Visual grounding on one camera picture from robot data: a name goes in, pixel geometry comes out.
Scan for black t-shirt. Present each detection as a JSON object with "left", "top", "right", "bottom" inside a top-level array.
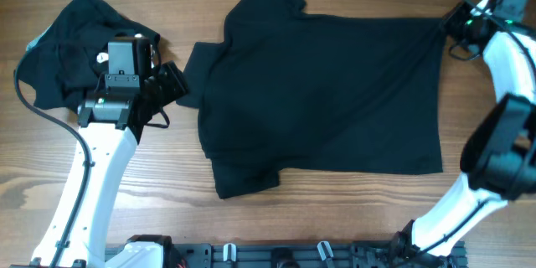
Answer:
[{"left": 180, "top": 0, "right": 446, "bottom": 198}]

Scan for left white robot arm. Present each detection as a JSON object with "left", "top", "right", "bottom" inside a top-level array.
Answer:
[{"left": 21, "top": 34, "right": 188, "bottom": 267}]

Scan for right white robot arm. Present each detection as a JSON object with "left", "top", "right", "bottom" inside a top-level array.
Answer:
[{"left": 387, "top": 0, "right": 535, "bottom": 267}]

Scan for folded black clothes pile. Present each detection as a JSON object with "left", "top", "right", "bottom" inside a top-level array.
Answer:
[{"left": 18, "top": 0, "right": 160, "bottom": 111}]

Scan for right black cable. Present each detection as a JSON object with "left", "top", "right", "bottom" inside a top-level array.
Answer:
[{"left": 444, "top": 0, "right": 536, "bottom": 85}]

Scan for black cable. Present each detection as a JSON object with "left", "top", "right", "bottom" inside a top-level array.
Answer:
[
  {"left": 444, "top": 0, "right": 536, "bottom": 85},
  {"left": 13, "top": 49, "right": 95, "bottom": 268}
]

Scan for left black cable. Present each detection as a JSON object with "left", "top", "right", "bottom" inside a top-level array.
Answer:
[{"left": 13, "top": 49, "right": 95, "bottom": 268}]

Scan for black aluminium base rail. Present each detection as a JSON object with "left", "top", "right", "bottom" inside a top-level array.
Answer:
[{"left": 104, "top": 240, "right": 466, "bottom": 268}]

